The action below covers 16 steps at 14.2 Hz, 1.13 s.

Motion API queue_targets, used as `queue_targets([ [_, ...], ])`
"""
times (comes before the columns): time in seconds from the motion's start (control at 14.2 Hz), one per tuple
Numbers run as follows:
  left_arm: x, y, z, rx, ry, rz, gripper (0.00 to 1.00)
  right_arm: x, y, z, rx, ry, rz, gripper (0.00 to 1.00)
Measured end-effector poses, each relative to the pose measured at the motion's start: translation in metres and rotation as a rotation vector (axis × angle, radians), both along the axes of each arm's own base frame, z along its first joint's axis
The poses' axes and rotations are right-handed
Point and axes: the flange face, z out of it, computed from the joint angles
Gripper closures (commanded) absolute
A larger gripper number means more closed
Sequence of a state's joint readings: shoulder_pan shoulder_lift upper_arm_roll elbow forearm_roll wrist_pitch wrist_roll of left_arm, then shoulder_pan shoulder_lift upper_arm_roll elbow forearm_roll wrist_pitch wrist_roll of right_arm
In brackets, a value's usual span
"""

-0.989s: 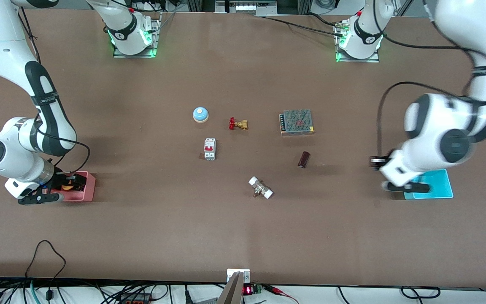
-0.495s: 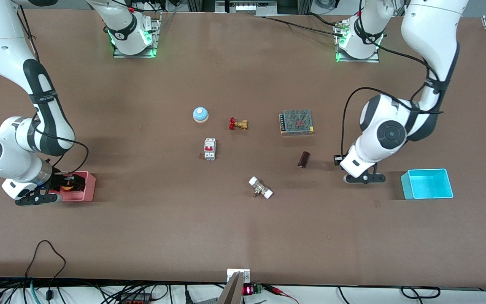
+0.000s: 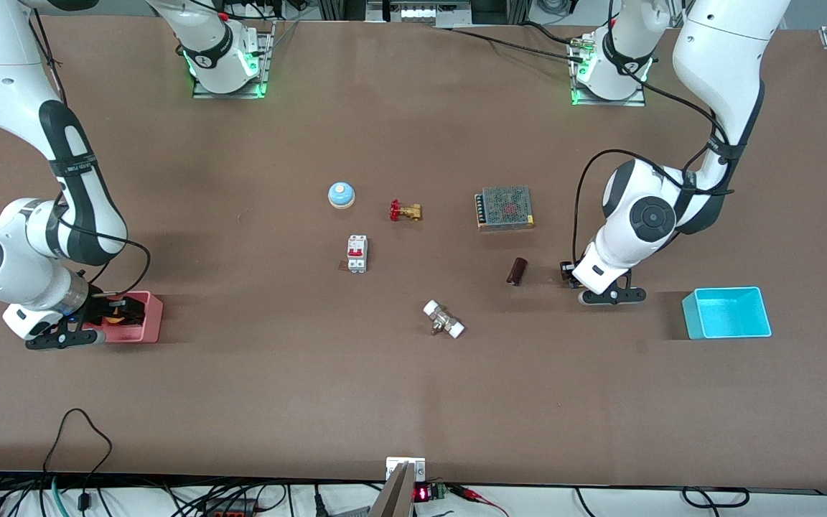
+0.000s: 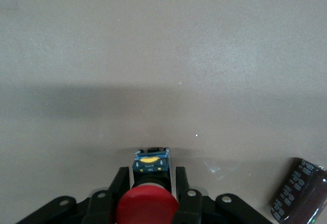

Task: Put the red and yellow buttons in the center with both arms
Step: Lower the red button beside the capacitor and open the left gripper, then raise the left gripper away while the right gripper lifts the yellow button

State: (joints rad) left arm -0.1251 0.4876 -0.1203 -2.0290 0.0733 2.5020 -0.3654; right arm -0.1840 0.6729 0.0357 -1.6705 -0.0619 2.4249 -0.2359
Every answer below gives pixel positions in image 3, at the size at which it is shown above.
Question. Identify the red push button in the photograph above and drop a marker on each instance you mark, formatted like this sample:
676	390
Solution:
570	281

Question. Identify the dark brown capacitor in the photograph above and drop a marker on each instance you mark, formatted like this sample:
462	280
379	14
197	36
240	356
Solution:
517	271

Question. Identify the blue call bell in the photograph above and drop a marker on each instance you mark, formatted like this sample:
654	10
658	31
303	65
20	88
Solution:
341	194

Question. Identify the red digit display module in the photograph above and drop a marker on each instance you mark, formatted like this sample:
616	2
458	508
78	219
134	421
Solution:
422	493

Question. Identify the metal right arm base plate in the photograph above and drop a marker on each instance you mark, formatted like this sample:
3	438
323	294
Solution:
205	92

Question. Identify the yellow push button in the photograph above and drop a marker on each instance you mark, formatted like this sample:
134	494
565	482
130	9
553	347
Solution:
115	317

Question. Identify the perforated metal power supply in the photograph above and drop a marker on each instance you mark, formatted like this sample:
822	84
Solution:
505	208

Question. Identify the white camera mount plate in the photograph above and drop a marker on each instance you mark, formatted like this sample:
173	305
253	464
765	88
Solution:
393	467

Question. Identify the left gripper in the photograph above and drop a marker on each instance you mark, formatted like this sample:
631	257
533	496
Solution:
568	273

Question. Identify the red clip lead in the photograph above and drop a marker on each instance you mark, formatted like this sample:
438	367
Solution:
471	494

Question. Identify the aluminium frame rack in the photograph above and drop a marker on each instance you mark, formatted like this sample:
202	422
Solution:
521	11

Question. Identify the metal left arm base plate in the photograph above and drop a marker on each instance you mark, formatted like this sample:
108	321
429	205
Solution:
629	102

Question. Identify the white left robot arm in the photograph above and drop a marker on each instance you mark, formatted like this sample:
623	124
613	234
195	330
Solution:
722	57

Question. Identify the metal fitting white ends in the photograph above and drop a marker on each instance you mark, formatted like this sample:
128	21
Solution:
444	319

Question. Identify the black power strip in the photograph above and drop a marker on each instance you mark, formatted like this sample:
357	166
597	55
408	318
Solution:
230	508

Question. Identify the white red circuit breaker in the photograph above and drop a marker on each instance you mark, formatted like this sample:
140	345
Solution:
357	253

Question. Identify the cyan plastic bin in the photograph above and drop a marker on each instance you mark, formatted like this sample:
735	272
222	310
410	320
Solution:
729	319

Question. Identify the grey metal mount bar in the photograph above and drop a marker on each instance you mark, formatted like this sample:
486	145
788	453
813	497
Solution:
395	495

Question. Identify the pink plastic bin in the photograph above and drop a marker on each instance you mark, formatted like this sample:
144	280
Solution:
151	323

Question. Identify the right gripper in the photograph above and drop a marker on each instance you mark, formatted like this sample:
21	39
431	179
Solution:
103	308

